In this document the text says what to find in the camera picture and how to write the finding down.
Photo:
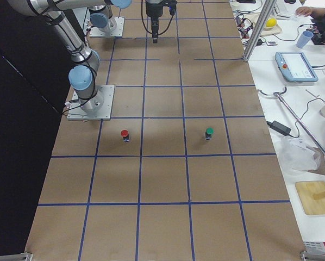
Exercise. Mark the black power adapter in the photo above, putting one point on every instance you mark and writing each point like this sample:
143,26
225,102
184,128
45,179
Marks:
278,127

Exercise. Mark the small colourful card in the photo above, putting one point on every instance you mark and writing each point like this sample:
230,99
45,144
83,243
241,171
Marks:
271,43

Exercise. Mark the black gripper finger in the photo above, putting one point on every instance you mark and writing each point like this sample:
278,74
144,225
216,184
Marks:
155,29

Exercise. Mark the beige tray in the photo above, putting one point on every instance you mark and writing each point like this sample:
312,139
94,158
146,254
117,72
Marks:
253,18

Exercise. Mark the wooden cutting board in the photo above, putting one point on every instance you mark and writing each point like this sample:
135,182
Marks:
312,196

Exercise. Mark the clear plastic bag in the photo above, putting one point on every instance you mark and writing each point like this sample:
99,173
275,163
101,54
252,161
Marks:
296,157

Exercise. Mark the yellow lemon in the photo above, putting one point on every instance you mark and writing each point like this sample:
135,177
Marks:
271,22

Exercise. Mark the light blue plastic cup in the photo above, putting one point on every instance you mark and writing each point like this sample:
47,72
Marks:
304,38

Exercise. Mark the aluminium frame post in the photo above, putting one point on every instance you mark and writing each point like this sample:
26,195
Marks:
258,28

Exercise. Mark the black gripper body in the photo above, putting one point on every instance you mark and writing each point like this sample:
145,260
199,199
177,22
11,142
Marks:
155,9

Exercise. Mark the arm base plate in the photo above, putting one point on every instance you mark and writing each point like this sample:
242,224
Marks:
98,108
117,33

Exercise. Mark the person's hand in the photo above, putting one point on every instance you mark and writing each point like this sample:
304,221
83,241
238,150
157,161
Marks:
307,11

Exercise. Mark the blue teach pendant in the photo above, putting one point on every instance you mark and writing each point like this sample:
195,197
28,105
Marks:
295,67

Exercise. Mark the red push button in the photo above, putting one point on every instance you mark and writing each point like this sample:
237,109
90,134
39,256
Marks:
125,135

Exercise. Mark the metal walking cane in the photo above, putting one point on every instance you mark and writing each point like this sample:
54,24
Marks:
279,96

